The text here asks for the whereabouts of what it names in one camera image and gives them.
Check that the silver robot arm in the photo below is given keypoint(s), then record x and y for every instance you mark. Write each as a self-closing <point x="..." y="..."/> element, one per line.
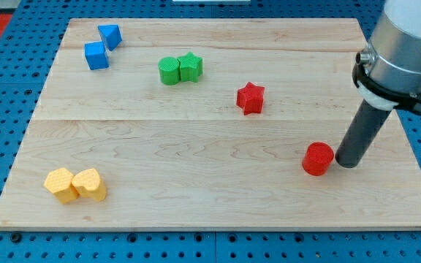
<point x="387" y="72"/>

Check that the red star block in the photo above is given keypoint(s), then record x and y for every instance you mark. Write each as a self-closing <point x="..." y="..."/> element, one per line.
<point x="250" y="98"/>

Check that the green star block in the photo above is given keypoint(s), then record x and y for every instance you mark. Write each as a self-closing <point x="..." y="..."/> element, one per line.
<point x="190" y="67"/>

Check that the light wooden board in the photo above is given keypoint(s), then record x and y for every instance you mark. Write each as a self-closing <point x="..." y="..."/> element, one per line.
<point x="184" y="157"/>

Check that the green cylinder block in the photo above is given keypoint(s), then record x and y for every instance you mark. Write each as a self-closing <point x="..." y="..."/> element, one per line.
<point x="169" y="70"/>

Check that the red cylinder block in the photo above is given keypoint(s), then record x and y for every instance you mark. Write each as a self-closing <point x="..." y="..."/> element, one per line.
<point x="318" y="158"/>

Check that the yellow heart block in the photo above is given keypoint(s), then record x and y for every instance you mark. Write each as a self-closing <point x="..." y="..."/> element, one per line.
<point x="89" y="184"/>

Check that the blue cube block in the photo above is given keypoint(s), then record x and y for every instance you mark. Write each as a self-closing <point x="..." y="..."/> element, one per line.
<point x="96" y="55"/>

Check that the blue triangle block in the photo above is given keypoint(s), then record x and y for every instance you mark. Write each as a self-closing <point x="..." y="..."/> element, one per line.
<point x="110" y="35"/>

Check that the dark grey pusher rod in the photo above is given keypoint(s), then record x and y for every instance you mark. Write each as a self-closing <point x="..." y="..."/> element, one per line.
<point x="362" y="131"/>

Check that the yellow hexagon block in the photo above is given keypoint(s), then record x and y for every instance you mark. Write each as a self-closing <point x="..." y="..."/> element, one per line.
<point x="59" y="183"/>

